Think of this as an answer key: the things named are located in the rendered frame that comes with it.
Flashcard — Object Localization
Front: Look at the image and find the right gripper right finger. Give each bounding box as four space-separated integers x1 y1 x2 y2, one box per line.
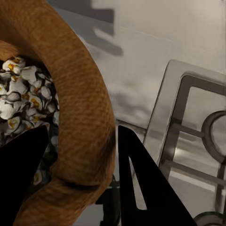
118 126 197 226

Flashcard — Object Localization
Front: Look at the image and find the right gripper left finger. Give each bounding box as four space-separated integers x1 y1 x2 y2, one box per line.
0 126 49 226

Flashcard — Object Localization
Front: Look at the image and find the popcorn bag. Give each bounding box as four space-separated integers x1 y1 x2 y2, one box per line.
0 0 116 226

